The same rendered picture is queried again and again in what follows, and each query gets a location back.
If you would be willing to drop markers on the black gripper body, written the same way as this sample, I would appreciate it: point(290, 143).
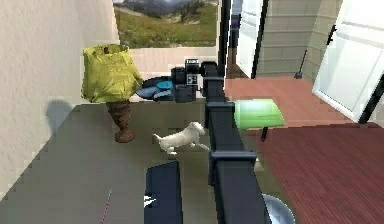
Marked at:
point(185, 93)

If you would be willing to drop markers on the yellow shade brown table lamp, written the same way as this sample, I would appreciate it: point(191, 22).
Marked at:
point(108, 73)

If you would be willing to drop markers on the white room door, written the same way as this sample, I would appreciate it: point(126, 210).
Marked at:
point(249, 33)
point(353, 63)

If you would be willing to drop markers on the window with landscape view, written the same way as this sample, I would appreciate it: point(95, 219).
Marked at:
point(166, 23)

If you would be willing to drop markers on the red pencil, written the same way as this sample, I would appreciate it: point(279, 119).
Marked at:
point(106, 206)

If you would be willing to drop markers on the black stick with base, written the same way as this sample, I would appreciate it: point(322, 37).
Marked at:
point(301, 68)

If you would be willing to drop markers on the white dog figurine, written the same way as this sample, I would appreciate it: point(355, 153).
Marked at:
point(181, 137)

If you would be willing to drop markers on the black laptop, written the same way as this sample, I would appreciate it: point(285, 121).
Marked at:
point(163, 193)

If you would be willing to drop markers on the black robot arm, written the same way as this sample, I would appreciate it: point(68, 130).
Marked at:
point(230, 186)

